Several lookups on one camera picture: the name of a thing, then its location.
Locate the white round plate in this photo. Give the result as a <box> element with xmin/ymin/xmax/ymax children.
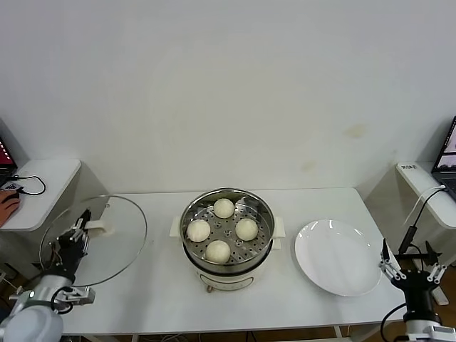
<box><xmin>294</xmin><ymin>219</ymin><xmax>384</xmax><ymax>298</ymax></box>

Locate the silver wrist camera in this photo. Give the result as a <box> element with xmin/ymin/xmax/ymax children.
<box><xmin>58</xmin><ymin>286</ymin><xmax>97</xmax><ymax>306</ymax></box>
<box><xmin>425</xmin><ymin>326</ymin><xmax>453</xmax><ymax>342</ymax></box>

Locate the white side table with label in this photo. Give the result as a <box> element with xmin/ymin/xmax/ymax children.
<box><xmin>365</xmin><ymin>162</ymin><xmax>456</xmax><ymax>307</ymax></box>

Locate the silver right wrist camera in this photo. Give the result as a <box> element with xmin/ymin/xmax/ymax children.
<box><xmin>425</xmin><ymin>326</ymin><xmax>453</xmax><ymax>342</ymax></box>

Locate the stainless steel steamer basket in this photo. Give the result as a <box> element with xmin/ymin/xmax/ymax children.
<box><xmin>180</xmin><ymin>187</ymin><xmax>276</xmax><ymax>265</ymax></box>

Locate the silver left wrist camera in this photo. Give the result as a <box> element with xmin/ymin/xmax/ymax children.
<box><xmin>58</xmin><ymin>286</ymin><xmax>97</xmax><ymax>306</ymax></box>

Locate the black laptop with pale windows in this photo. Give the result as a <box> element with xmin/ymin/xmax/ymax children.
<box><xmin>430</xmin><ymin>115</ymin><xmax>456</xmax><ymax>200</ymax></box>

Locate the glass lid with cream handle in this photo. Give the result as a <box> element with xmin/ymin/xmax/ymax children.
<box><xmin>38</xmin><ymin>194</ymin><xmax>148</xmax><ymax>288</ymax></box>

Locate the white steamed baozi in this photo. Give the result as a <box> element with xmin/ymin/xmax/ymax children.
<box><xmin>186</xmin><ymin>219</ymin><xmax>212</xmax><ymax>243</ymax></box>
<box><xmin>204</xmin><ymin>239</ymin><xmax>232</xmax><ymax>264</ymax></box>
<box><xmin>212</xmin><ymin>197</ymin><xmax>236</xmax><ymax>219</ymax></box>
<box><xmin>234</xmin><ymin>217</ymin><xmax>259</xmax><ymax>242</ymax></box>

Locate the white laptop cable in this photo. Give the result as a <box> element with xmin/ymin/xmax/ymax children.
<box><xmin>404</xmin><ymin>185</ymin><xmax>446</xmax><ymax>227</ymax></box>

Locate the black cable with adapter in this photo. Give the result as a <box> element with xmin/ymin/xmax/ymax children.
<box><xmin>398</xmin><ymin>188</ymin><xmax>446</xmax><ymax>257</ymax></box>

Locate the black laptop beside mouse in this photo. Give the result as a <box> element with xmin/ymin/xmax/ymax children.
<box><xmin>0</xmin><ymin>119</ymin><xmax>19</xmax><ymax>179</ymax></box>

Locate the person's hand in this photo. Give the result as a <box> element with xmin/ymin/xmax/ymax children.
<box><xmin>0</xmin><ymin>190</ymin><xmax>21</xmax><ymax>228</ymax></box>

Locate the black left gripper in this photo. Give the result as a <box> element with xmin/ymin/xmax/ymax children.
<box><xmin>53</xmin><ymin>209</ymin><xmax>93</xmax><ymax>276</ymax></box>

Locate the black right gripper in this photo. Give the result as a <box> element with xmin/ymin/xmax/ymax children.
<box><xmin>378</xmin><ymin>238</ymin><xmax>449</xmax><ymax>321</ymax></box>

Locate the black looped mouse cable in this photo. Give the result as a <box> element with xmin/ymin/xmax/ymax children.
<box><xmin>10</xmin><ymin>174</ymin><xmax>46</xmax><ymax>196</ymax></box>

